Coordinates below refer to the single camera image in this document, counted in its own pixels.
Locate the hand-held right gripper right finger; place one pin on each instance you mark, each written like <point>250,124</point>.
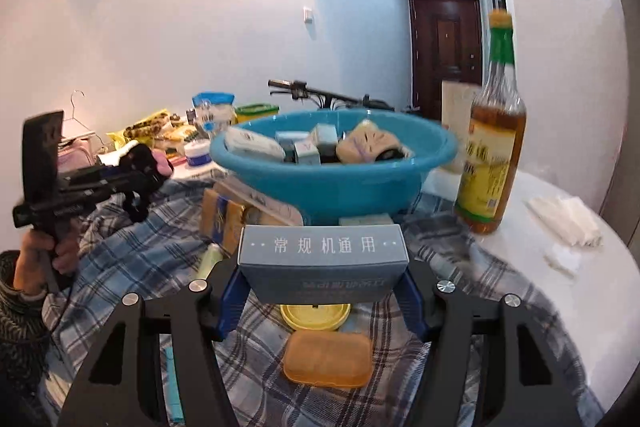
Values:
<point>414,307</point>

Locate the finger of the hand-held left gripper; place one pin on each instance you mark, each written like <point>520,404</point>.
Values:
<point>136,204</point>
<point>142,164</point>

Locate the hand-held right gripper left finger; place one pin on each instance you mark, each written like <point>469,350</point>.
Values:
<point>231,307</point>

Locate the green hand cream tube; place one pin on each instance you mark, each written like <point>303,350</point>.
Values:
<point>207,259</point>

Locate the yellow round plastic lid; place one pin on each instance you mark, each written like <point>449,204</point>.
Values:
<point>315,318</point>

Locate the yellow and blue box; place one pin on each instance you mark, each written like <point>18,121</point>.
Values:
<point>220,219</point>

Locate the grey cardboard box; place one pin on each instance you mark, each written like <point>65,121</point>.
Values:
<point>320,267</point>

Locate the white barcode box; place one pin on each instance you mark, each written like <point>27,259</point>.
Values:
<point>365,221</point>

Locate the orange translucent soap box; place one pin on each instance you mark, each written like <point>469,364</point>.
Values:
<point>327,359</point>

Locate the white phone case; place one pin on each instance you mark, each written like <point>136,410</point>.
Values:
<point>270,209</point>

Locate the blue plastic basin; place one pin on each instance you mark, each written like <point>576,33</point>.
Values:
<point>350,192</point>

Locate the person's left forearm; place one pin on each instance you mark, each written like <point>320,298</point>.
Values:
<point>20,332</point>

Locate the person's left hand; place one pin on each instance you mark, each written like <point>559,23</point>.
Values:
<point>30,262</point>

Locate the pink bag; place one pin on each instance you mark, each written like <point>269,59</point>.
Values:
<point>75,154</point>

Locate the yellow snack packet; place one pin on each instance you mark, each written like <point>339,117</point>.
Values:
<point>116,137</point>

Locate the leopard print pouch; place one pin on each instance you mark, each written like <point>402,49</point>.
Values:
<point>147,124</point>

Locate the blue plaid cloth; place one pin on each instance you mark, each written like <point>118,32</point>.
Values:
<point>150,252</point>

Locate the blue white cream jar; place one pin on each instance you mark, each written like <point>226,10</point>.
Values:
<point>197,154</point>

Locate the blue white sugar bag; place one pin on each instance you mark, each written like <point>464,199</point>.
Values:
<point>212,104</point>

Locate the white wipes packet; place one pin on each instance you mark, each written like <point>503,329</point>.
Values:
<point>250,144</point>

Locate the green lidded container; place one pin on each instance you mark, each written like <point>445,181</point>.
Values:
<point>256,112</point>

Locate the pale blue box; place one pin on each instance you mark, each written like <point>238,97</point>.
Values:
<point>290,139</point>
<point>325,135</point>

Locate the small crumpled white tissue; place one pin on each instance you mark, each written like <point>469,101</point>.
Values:
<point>562,261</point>

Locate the small teal flower-print box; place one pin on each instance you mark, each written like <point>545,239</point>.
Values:
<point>306,153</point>

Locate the cream cat face gadget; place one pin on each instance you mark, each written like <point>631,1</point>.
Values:
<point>365,142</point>

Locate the folded white tissue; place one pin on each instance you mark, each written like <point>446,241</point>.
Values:
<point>567,219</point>

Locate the glass oil bottle yellow label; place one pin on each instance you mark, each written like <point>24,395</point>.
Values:
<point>490,142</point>

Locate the white floral paper bag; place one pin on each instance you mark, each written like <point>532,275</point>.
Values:
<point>457,117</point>

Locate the brown entrance door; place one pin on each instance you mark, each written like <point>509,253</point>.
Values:
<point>445,57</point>

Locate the grey refrigerator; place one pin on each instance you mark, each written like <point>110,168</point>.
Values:
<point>625,132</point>

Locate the white wall switch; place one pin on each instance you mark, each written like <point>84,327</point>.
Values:
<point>309,15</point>

